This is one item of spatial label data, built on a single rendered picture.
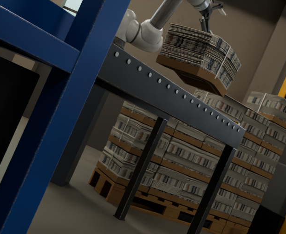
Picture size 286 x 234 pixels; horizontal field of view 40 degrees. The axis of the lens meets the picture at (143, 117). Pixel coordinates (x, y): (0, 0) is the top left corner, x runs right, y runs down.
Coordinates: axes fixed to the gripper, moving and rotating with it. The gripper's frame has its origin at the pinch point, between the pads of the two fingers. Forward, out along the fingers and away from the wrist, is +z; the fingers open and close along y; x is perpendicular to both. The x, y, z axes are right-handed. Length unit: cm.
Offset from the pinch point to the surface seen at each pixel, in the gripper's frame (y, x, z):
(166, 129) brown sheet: 62, -38, 57
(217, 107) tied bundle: 28, -28, 90
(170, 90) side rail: 55, 34, -55
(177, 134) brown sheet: 62, -34, 67
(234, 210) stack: 93, -3, 150
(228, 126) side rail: 51, 34, 3
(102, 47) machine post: 62, 55, -113
